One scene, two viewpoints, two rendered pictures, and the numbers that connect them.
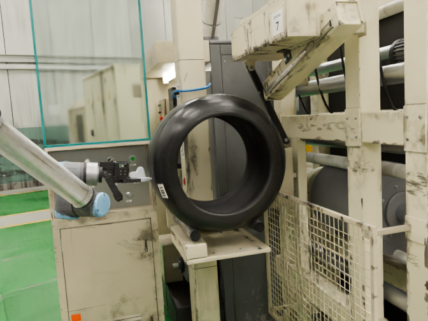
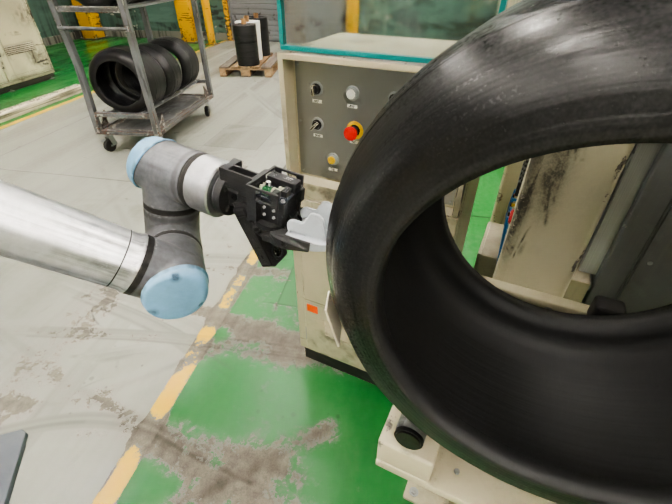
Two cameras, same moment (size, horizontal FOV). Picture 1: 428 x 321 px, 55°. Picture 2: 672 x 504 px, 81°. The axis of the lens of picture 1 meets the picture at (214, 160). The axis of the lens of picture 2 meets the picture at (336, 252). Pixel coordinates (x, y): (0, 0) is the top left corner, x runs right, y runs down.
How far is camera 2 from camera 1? 1.32 m
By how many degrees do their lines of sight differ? 49
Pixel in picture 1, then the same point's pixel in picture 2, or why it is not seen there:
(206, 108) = (608, 75)
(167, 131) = (374, 147)
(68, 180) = (26, 249)
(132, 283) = not seen: hidden behind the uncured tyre
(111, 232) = not seen: hidden behind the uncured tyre
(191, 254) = (388, 458)
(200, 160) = (573, 188)
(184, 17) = not seen: outside the picture
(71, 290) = (308, 278)
